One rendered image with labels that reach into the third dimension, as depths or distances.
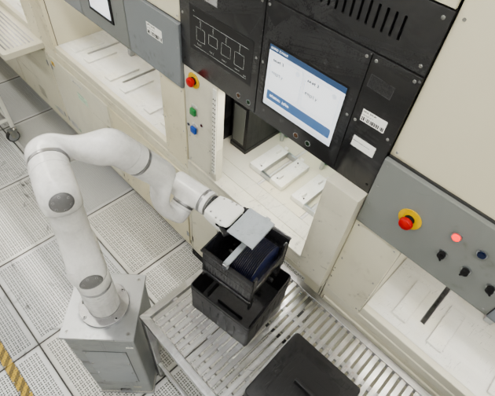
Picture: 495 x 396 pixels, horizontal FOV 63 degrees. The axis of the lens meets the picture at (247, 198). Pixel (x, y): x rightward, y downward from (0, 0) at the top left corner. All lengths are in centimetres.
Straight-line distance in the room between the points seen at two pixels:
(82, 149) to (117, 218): 187
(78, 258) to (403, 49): 103
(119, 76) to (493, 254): 212
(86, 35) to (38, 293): 167
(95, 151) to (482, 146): 90
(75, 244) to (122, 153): 34
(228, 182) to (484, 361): 124
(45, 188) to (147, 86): 156
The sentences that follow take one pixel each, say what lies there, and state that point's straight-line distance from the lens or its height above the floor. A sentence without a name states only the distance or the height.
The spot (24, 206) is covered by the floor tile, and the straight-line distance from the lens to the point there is 317.
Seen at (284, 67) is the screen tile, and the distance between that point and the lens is 125.
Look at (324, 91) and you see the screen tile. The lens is 118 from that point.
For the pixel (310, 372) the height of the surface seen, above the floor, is 86.
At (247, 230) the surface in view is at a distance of 124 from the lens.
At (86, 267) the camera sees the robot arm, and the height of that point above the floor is 119.
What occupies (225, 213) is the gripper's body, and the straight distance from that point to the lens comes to 127.
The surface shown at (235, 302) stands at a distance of 168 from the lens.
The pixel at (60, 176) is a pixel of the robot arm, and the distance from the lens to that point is 105.
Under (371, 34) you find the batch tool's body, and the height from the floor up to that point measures 184.
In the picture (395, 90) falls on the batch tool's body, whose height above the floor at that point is 174.
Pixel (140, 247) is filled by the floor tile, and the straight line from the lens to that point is 275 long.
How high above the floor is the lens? 229
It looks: 50 degrees down
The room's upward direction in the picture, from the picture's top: 7 degrees clockwise
